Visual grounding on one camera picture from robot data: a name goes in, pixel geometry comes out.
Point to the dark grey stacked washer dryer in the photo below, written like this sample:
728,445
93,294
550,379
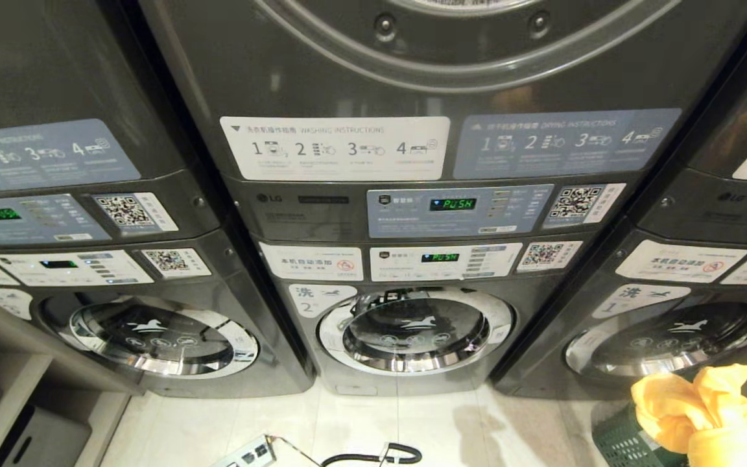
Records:
730,91
283,78
56,71

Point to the round dryer door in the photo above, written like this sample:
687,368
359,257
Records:
347,40

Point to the green laundry basket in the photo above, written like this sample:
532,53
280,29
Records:
620,446

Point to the round chrome washer door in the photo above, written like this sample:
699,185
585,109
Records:
415,332
665,338
153,337

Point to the blue instruction sticker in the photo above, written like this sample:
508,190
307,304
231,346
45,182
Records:
43,172
568,162

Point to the white power strip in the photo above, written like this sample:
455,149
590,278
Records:
247,453

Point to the yellow garment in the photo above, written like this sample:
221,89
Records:
672,402

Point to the grey shelf unit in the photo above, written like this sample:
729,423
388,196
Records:
10,402

